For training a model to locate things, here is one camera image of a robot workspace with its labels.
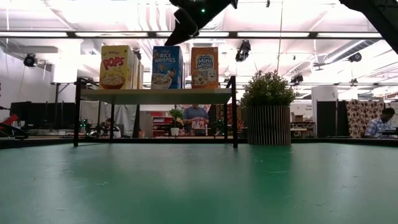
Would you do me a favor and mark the green table mat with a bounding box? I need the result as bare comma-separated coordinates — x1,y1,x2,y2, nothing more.
0,142,398,224

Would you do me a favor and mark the dark partition wall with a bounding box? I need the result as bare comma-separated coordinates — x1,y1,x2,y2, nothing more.
9,101,77,130

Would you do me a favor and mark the orange Frosted Mini Wheats box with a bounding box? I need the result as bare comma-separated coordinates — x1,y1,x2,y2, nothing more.
190,46,220,90

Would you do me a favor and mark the background robot with green lights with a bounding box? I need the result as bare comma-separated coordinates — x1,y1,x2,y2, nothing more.
79,119,105,138

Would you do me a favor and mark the black-framed wooden shelf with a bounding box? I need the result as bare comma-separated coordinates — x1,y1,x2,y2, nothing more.
73,75,239,149

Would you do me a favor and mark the green potted plant ribbed pot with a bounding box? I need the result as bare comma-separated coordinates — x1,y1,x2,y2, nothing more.
239,70,298,146

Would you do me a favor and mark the standing person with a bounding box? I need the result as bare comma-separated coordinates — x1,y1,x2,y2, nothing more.
182,105,210,137

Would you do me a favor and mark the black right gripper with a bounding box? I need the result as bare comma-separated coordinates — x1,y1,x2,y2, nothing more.
164,0,239,47

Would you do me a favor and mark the blue Rice Krispies box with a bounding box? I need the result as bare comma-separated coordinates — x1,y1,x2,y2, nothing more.
151,45,184,90

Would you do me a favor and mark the brown patterned curtain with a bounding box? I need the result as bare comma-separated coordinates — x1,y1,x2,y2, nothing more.
345,99,386,138

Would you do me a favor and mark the seated person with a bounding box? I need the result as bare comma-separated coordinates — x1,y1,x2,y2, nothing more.
104,117,124,138

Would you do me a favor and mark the small plant in white pot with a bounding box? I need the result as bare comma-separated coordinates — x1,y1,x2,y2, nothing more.
169,108,184,137

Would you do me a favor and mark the person at desk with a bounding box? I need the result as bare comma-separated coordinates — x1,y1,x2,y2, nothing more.
364,107,397,139

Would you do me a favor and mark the white booth with black door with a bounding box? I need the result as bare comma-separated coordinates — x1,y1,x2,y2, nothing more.
310,85,340,138

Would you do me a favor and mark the red store shelf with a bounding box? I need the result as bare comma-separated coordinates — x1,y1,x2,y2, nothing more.
151,111,174,138

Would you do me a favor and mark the black table frame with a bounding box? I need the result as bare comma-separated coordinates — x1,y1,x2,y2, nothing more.
0,136,398,149

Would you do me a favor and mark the white hanging sheet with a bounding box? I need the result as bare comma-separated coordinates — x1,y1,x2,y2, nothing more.
79,100,138,138

